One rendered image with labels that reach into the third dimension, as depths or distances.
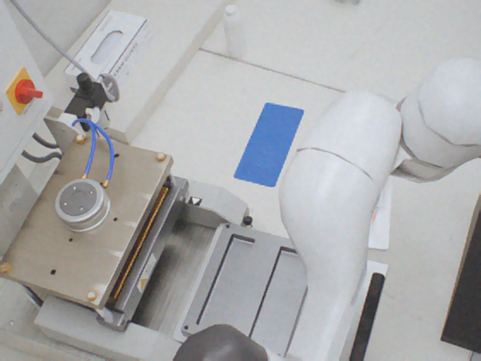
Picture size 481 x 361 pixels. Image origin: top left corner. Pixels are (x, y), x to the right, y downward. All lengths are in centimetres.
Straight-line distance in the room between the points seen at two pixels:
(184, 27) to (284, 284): 88
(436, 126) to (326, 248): 18
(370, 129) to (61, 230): 51
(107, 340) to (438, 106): 61
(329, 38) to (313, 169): 101
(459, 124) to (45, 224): 63
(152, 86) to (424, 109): 96
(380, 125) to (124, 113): 91
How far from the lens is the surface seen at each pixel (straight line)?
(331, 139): 71
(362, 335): 97
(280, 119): 151
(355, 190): 70
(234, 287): 104
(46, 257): 99
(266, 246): 105
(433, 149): 76
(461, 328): 123
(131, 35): 161
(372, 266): 106
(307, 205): 69
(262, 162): 144
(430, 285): 130
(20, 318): 118
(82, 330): 105
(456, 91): 71
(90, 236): 98
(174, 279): 112
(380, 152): 72
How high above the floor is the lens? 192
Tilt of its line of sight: 55 degrees down
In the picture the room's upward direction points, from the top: 12 degrees counter-clockwise
